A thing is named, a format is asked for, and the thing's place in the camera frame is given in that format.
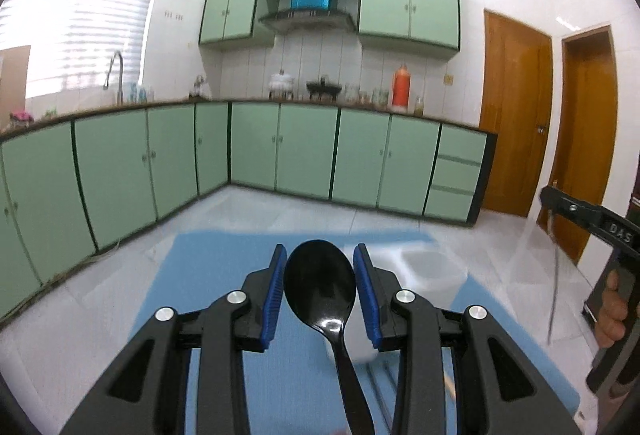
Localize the blue mat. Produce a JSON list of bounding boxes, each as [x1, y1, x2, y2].
[[130, 230, 581, 435]]

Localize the green lower kitchen cabinets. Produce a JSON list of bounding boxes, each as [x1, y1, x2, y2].
[[0, 99, 498, 318]]

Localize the person's right hand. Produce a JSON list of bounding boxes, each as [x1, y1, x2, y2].
[[597, 272, 632, 350]]

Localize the white window blind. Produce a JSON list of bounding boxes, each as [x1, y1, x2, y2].
[[0, 0, 171, 102]]

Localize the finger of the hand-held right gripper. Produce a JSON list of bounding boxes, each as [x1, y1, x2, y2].
[[540, 185, 603, 232]]

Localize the black plastic spoon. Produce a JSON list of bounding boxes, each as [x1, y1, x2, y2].
[[283, 239, 376, 435]]

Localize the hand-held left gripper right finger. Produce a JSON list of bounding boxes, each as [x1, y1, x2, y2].
[[353, 243, 584, 435]]

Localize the white pot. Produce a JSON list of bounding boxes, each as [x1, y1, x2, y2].
[[269, 71, 295, 101]]

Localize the range hood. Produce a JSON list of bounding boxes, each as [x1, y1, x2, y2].
[[257, 8, 357, 34]]

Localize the black wok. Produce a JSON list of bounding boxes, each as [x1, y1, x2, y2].
[[306, 76, 343, 102]]

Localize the cardboard board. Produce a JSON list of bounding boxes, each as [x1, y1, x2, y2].
[[0, 45, 32, 109]]

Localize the plain wooden door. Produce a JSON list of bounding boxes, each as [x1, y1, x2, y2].
[[537, 27, 619, 266]]

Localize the white utensil holder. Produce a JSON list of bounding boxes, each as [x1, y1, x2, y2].
[[325, 247, 468, 363]]

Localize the orange thermos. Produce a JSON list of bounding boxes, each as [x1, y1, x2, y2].
[[391, 64, 412, 110]]

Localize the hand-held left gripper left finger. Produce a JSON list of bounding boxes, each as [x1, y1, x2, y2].
[[60, 244, 287, 435]]

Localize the wooden door with handle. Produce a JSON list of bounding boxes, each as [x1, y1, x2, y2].
[[479, 9, 554, 219]]

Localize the dark chopstick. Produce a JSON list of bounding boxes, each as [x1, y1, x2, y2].
[[366, 362, 388, 435]]

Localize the metal faucet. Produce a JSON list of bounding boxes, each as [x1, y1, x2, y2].
[[103, 50, 125, 105]]

